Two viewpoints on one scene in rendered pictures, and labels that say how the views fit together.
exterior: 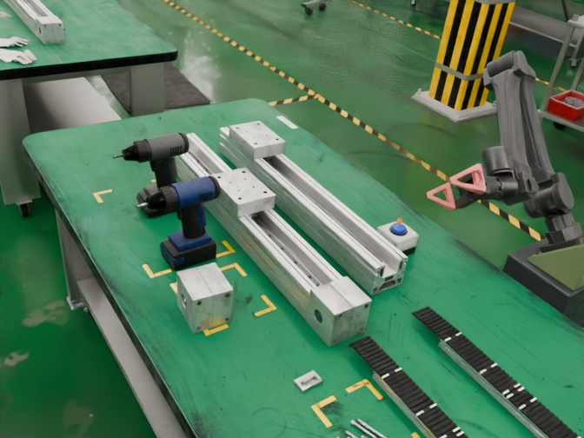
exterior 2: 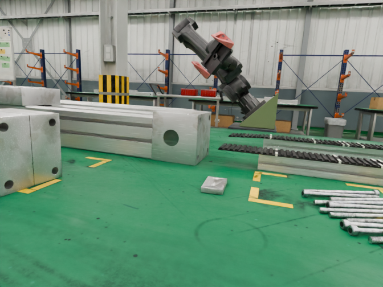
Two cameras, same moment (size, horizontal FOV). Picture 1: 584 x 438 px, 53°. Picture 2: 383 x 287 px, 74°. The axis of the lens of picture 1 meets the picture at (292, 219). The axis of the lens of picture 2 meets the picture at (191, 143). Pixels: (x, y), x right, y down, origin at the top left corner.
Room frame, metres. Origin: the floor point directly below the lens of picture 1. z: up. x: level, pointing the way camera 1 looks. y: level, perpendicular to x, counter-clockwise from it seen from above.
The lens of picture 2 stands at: (0.53, 0.17, 0.91)
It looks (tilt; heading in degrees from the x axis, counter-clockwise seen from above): 11 degrees down; 324
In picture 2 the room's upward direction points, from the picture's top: 3 degrees clockwise
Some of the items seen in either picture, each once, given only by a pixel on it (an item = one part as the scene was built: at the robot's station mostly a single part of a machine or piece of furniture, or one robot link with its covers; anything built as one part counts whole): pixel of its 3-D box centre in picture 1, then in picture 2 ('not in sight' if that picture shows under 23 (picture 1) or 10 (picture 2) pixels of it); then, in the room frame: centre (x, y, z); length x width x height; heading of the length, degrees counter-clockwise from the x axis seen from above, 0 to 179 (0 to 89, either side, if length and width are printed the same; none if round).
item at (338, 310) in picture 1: (341, 308); (184, 134); (0.97, -0.13, 0.83); 0.12 x 0.09 x 0.10; 126
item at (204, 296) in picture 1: (209, 295); (15, 145); (0.96, 0.16, 0.83); 0.11 x 0.10 x 0.10; 122
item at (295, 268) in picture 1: (240, 210); (20, 119); (1.32, 0.14, 0.82); 0.80 x 0.10 x 0.09; 36
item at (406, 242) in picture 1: (394, 240); not in sight; (1.28, -0.28, 0.81); 0.10 x 0.08 x 0.06; 126
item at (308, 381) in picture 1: (308, 381); (214, 184); (0.79, -0.07, 0.78); 0.05 x 0.03 x 0.01; 130
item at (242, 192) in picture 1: (241, 195); (18, 100); (1.32, 0.14, 0.87); 0.16 x 0.11 x 0.07; 36
